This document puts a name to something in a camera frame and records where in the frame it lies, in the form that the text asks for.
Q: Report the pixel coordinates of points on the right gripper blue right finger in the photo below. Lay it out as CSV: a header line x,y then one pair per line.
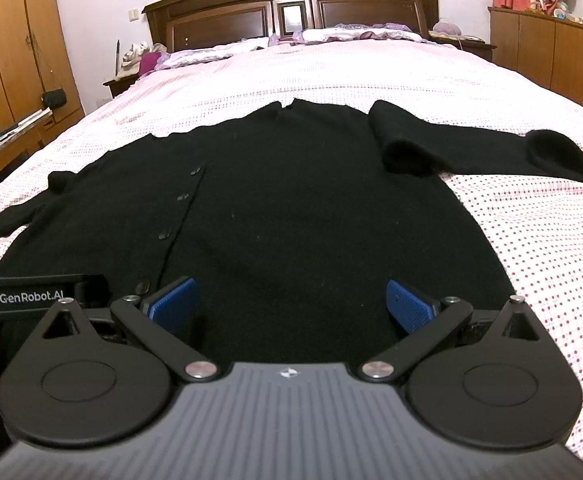
x,y
409,307

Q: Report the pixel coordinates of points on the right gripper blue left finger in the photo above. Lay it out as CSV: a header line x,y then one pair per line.
x,y
172,306

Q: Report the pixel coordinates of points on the black knit cardigan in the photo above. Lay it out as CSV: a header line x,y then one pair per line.
x,y
291,220

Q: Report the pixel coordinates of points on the wooden desk with papers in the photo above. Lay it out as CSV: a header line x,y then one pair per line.
x,y
25,138

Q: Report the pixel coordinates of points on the pink checked bedspread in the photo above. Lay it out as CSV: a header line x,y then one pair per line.
x,y
535,225

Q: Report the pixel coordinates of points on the small black hanging bag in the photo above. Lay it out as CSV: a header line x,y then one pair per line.
x,y
54,99

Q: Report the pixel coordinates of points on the left dark nightstand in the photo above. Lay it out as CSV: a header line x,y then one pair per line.
x,y
116,86

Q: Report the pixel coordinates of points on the dark nightstand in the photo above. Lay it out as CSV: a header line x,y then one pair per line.
x,y
116,86
471,45

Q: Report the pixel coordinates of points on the left purple ruffled pillow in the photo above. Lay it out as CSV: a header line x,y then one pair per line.
x,y
183,58

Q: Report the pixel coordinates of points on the purple ruffled pillow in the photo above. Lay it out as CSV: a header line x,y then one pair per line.
x,y
183,58
350,32

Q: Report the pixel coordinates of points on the magenta cloth on nightstand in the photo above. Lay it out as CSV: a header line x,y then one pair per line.
x,y
148,63

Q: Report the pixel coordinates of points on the orange wooden wardrobe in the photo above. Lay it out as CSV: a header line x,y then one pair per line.
x,y
34,62

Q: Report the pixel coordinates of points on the right dark nightstand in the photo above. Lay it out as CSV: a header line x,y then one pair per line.
x,y
471,45

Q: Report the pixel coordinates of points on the right purple ruffled pillow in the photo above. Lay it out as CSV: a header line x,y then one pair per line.
x,y
350,32

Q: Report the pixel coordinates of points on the wooden sideboard cabinet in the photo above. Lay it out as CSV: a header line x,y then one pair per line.
x,y
548,51

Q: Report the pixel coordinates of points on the dark wooden headboard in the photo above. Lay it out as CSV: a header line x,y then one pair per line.
x,y
196,24

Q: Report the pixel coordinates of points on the wall light switch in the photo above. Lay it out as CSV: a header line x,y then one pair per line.
x,y
133,15

